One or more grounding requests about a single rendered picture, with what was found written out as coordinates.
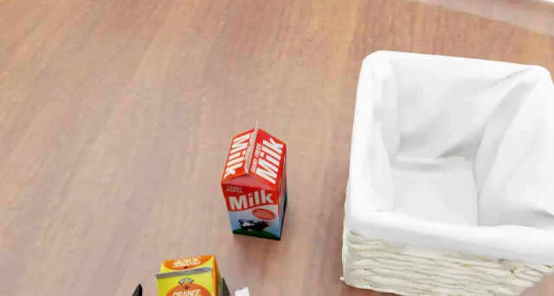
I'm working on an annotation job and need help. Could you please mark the white lined wicker basket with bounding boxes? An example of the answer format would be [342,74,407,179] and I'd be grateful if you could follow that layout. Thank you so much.
[345,49,554,267]

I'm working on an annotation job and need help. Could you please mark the red milk carton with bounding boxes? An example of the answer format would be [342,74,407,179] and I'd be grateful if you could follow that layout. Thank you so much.
[220,119,288,241]

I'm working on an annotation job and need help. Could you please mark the yellow orange juice carton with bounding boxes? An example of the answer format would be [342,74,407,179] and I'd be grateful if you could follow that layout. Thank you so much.
[155,254,223,296]

